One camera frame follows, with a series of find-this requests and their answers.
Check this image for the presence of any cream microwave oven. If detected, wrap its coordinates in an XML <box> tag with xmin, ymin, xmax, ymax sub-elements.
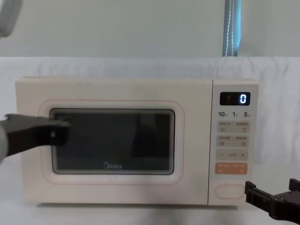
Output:
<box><xmin>15</xmin><ymin>76</ymin><xmax>260</xmax><ymax>208</ymax></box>

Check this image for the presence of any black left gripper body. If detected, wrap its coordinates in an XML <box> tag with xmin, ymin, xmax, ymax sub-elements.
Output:
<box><xmin>0</xmin><ymin>114</ymin><xmax>52</xmax><ymax>158</ymax></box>

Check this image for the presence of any cream oven control panel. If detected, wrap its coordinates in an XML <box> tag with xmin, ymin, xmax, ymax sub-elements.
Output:
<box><xmin>208</xmin><ymin>79</ymin><xmax>260</xmax><ymax>207</ymax></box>

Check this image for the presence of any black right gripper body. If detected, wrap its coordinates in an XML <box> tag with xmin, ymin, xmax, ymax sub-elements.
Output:
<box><xmin>273</xmin><ymin>191</ymin><xmax>300</xmax><ymax>222</ymax></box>

